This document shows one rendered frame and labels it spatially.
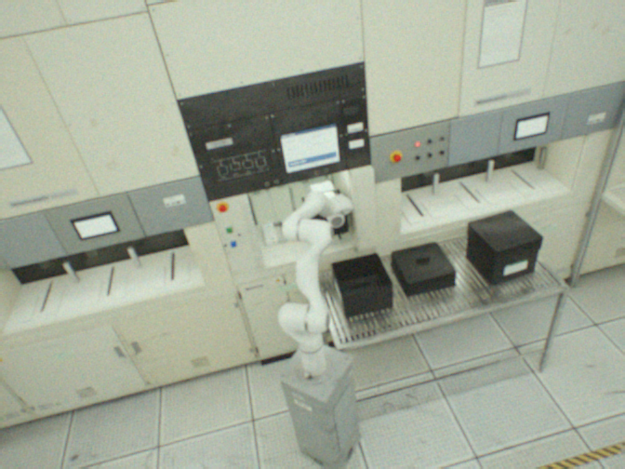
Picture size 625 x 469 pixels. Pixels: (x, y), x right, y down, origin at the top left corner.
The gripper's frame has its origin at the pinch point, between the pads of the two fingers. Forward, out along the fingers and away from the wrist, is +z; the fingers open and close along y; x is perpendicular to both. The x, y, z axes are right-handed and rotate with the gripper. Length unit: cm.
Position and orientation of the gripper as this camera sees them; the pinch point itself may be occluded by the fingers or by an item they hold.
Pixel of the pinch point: (322, 191)
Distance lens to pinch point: 265.3
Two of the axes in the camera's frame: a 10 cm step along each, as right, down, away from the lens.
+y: 9.7, -2.3, 1.0
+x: -1.2, -7.9, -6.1
